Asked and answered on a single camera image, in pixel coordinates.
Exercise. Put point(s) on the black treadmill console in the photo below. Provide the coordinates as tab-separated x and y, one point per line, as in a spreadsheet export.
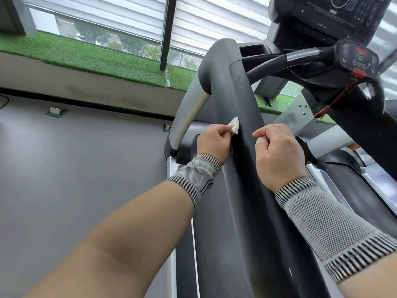
325	15

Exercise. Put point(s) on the green artificial grass mat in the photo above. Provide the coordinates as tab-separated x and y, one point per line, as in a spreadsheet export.
93	60

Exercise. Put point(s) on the grey knit wrist sleeve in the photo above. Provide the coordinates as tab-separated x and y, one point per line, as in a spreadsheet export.
197	178
332	226

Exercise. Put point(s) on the black treadmill running deck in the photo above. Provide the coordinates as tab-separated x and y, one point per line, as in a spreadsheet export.
356	189

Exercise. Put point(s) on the black treadmill handrail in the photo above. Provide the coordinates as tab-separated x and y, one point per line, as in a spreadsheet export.
248	195

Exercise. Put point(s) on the grey bolted treadmill bracket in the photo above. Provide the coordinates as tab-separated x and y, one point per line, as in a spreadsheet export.
294	113

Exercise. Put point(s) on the silver treadmill upright arch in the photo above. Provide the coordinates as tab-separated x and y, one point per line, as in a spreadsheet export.
189	105

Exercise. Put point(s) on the person's left hand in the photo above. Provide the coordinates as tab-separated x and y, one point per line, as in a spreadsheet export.
212	142

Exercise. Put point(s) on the person's right forearm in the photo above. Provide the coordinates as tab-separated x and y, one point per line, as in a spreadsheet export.
366	270

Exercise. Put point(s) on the person's left forearm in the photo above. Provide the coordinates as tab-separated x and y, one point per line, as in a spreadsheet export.
124	245

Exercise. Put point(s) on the small white cleaning wipe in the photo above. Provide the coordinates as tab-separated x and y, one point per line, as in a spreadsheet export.
234	125

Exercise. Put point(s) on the person's right hand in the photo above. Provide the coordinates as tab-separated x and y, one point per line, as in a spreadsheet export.
282	161

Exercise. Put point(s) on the person's left thumb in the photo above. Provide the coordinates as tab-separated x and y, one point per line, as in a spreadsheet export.
225	135

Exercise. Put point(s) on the white window blind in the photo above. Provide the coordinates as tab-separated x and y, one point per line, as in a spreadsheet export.
386	43
124	15

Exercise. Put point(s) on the black window frame post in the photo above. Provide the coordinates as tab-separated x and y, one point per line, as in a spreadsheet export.
168	34

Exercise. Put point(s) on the person's right thumb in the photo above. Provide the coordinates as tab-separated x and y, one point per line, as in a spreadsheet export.
263	144

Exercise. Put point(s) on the silver treadmill side rail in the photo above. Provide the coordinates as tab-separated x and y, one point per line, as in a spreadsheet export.
172	189

